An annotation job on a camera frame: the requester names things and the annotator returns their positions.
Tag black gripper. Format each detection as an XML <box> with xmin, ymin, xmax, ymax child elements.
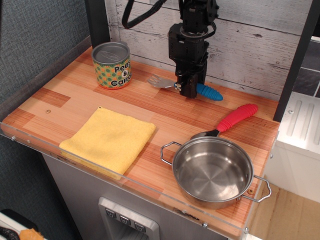
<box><xmin>168</xmin><ymin>23</ymin><xmax>209</xmax><ymax>98</ymax></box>

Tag blue handled metal fork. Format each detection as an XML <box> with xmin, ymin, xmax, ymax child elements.
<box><xmin>147</xmin><ymin>74</ymin><xmax>224</xmax><ymax>101</ymax></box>

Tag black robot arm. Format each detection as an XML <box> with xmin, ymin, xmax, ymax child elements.
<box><xmin>168</xmin><ymin>0</ymin><xmax>219</xmax><ymax>99</ymax></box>

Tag peas and carrots can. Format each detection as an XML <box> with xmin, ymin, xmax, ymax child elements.
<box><xmin>91</xmin><ymin>42</ymin><xmax>132</xmax><ymax>90</ymax></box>

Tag stainless steel pot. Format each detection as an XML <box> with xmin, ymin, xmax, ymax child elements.
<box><xmin>160</xmin><ymin>136</ymin><xmax>272</xmax><ymax>210</ymax></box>

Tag yellow folded cloth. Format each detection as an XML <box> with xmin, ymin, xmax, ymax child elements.
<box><xmin>59</xmin><ymin>106</ymin><xmax>156</xmax><ymax>181</ymax></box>

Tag silver dispenser panel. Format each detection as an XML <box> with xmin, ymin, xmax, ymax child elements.
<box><xmin>98</xmin><ymin>197</ymin><xmax>160</xmax><ymax>240</ymax></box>

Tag grey toy fridge cabinet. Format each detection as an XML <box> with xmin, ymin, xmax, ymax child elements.
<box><xmin>43</xmin><ymin>155</ymin><xmax>225</xmax><ymax>240</ymax></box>

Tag clear acrylic edge guard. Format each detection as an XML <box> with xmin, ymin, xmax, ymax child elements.
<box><xmin>0</xmin><ymin>121</ymin><xmax>280</xmax><ymax>235</ymax></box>

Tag orange object at corner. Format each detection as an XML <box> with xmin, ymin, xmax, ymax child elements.
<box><xmin>19</xmin><ymin>228</ymin><xmax>45</xmax><ymax>240</ymax></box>

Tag red handled metal spoon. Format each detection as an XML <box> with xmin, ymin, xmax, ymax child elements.
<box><xmin>190</xmin><ymin>103</ymin><xmax>258</xmax><ymax>140</ymax></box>

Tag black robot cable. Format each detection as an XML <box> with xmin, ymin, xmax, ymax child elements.
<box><xmin>121</xmin><ymin>0</ymin><xmax>167</xmax><ymax>30</ymax></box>

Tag black right frame post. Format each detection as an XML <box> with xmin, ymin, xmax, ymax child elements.
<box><xmin>273</xmin><ymin>0</ymin><xmax>320</xmax><ymax>123</ymax></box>

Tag black frame post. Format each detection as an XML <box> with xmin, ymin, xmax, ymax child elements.
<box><xmin>84</xmin><ymin>0</ymin><xmax>111</xmax><ymax>49</ymax></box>
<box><xmin>273</xmin><ymin>0</ymin><xmax>320</xmax><ymax>123</ymax></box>

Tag black left frame post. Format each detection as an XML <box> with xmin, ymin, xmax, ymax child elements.
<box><xmin>84</xmin><ymin>0</ymin><xmax>111</xmax><ymax>49</ymax></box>

